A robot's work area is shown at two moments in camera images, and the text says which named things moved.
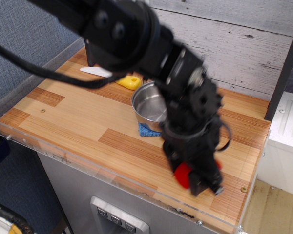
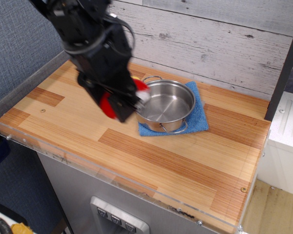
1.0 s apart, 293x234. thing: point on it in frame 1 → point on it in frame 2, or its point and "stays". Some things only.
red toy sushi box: (182, 171) → (142, 92)
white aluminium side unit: (281, 166) stays
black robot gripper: (192, 129) → (105, 60)
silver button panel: (107, 218) stays
